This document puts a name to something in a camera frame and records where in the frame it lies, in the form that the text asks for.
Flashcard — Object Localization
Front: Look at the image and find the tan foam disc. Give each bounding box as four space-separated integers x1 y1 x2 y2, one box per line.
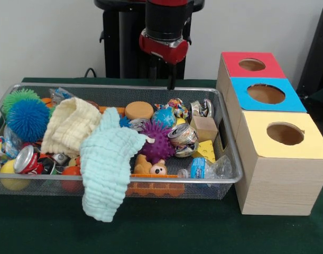
124 102 154 120

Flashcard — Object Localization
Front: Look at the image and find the purple spiky monster toy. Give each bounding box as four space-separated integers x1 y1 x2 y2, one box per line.
138 122 176 165

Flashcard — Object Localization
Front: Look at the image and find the blue spiky rubber ball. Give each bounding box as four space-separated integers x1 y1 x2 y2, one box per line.
5 99 51 143

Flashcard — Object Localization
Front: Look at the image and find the cream waffle cloth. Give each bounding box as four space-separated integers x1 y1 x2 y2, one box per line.
41 97 103 158

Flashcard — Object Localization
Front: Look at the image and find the dark green tablecloth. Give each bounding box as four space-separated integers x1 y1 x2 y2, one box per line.
0 77 323 254

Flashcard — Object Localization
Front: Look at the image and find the orange plush toy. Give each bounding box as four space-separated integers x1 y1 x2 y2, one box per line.
134 154 168 175

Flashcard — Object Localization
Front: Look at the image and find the shallow wire mesh bin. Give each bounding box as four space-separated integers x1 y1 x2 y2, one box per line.
0 82 243 199

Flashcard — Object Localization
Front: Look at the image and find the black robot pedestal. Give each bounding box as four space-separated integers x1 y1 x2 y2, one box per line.
94 0 206 79

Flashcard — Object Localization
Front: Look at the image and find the wooden box with three holes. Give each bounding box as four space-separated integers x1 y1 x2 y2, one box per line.
215 51 323 215

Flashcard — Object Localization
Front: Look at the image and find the crushed bottle with blue label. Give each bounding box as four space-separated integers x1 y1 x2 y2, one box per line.
178 155 233 179

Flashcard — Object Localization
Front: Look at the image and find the colourful packet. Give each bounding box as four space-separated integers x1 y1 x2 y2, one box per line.
154 98 191 119

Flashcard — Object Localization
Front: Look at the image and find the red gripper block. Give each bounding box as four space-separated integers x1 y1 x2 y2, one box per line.
139 33 190 90

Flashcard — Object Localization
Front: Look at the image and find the blue globe print ball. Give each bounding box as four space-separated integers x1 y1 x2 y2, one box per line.
151 108 177 128

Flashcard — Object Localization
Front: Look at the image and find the black stand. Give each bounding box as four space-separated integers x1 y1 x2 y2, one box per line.
296 4 323 93

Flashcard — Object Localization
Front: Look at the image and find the printed silver drink can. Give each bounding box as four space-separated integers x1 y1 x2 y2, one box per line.
168 123 199 158

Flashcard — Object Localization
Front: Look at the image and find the mint green waffle cloth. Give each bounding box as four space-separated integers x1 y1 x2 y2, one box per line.
80 107 146 223

